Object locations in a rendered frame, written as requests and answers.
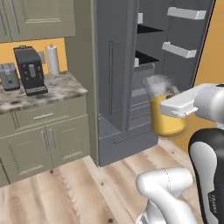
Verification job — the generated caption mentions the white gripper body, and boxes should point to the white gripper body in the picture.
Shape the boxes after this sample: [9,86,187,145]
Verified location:
[159,87,200,119]

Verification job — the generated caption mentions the white fridge door shelf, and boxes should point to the white fridge door shelf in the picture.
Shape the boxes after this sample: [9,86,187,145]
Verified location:
[161,40,198,60]
[166,6,207,21]

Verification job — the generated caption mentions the black fridge shelf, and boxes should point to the black fridge shelf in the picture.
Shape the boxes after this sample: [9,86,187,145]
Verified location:
[136,24,165,35]

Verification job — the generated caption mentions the grey open fridge door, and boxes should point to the grey open fridge door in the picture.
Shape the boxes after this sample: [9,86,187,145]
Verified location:
[161,0,217,92]

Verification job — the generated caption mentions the grey freezer drawer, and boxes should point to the grey freezer drawer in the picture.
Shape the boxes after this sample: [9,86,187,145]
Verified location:
[97,114,160,168]

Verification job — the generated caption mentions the grey fridge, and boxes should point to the grey fridge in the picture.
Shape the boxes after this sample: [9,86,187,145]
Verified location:
[93,0,217,168]

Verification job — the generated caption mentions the grey closed fridge door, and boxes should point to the grey closed fridge door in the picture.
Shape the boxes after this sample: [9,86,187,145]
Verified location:
[94,0,138,133]

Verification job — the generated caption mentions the olive tall side panel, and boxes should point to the olive tall side panel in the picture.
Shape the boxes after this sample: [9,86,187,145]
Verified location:
[64,0,101,165]

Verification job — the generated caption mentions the olive base cupboard door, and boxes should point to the olive base cupboard door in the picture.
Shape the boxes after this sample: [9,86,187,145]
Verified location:
[45,115,91,169]
[0,125,54,183]

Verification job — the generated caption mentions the olive drawer front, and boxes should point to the olive drawer front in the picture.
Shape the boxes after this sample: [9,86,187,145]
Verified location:
[13,100,88,130]

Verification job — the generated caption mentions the white paper towel roll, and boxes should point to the white paper towel roll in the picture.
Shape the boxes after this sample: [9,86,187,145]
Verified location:
[45,43,61,76]

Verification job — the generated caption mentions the black coffee machine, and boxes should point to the black coffee machine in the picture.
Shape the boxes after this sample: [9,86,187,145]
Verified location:
[12,45,49,97]

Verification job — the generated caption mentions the grey toaster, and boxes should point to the grey toaster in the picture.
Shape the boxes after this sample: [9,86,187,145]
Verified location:
[0,62,22,92]

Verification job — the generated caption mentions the grey fridge door handle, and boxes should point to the grey fridge door handle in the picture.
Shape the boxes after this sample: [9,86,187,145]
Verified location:
[108,40,115,116]

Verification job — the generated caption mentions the silver cupboard door handle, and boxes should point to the silver cupboard door handle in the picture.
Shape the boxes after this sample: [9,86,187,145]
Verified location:
[41,129,49,151]
[48,128,57,150]

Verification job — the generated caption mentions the silver drawer handle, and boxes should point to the silver drawer handle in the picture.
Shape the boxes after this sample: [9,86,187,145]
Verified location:
[32,112,55,121]

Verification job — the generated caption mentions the grey wall outlet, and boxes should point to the grey wall outlet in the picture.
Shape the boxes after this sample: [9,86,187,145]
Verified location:
[37,51,47,66]

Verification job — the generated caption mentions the olive wall cupboard door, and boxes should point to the olive wall cupboard door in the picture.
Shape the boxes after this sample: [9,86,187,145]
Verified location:
[8,0,76,42]
[0,0,14,45]

